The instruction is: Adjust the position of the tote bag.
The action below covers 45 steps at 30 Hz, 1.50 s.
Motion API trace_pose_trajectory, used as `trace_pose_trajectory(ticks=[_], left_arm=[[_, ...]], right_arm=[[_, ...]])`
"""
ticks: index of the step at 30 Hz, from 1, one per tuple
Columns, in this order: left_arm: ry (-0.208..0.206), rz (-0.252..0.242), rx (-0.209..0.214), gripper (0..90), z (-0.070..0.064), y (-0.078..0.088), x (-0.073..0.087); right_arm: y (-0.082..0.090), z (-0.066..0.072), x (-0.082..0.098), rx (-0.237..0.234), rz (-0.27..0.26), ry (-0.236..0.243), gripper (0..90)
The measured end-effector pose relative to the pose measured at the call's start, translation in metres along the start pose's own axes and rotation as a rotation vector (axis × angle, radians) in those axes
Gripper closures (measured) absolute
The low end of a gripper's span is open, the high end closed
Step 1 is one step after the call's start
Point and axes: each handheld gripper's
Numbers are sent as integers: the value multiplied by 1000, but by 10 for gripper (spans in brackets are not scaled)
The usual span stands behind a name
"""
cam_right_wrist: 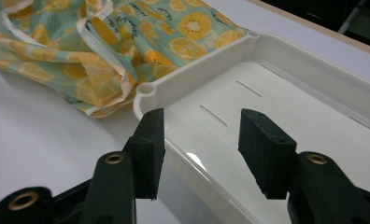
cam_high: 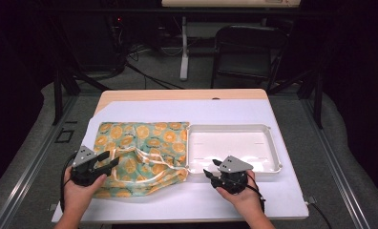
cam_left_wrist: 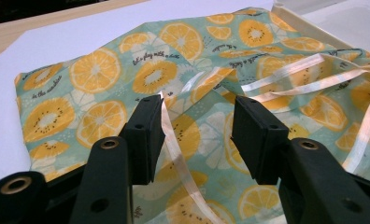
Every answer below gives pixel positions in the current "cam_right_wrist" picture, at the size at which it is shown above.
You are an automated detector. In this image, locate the white plastic tray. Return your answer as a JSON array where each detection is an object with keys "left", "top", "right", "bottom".
[{"left": 133, "top": 30, "right": 370, "bottom": 224}]

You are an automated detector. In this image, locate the orange slice print cloth bag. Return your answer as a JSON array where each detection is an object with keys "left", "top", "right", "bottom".
[{"left": 0, "top": 0, "right": 249, "bottom": 119}]

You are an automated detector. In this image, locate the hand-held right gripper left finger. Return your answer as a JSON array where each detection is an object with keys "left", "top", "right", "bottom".
[{"left": 79, "top": 107, "right": 166, "bottom": 224}]

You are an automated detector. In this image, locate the white table mat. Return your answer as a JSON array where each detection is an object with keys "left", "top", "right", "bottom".
[{"left": 0, "top": 0, "right": 370, "bottom": 224}]

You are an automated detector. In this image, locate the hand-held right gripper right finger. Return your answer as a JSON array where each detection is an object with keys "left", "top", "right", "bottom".
[{"left": 237, "top": 107, "right": 370, "bottom": 224}]

